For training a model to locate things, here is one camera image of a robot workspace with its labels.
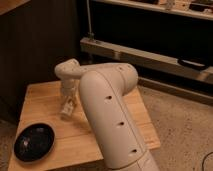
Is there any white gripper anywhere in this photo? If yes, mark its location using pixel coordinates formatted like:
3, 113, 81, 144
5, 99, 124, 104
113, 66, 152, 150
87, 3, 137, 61
60, 79, 77, 107

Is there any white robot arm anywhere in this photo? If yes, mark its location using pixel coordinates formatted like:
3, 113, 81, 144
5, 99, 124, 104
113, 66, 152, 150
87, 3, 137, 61
55, 59, 159, 171

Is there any dark ceramic bowl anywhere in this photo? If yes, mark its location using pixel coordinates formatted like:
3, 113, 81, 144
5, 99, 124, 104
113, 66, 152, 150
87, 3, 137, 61
14, 123, 55, 162

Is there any wooden table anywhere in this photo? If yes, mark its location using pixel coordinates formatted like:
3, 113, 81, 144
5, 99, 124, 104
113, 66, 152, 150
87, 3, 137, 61
8, 81, 152, 171

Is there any metal vertical pole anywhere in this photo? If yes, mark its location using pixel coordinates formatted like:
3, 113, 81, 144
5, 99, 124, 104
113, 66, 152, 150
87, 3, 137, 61
86, 0, 94, 41

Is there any black flat object on shelf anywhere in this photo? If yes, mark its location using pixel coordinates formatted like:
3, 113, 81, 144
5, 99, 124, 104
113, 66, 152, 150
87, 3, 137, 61
177, 59, 210, 71

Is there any metal shelf rail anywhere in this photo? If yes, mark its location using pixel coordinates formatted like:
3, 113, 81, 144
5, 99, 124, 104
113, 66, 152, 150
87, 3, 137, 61
80, 37, 213, 85

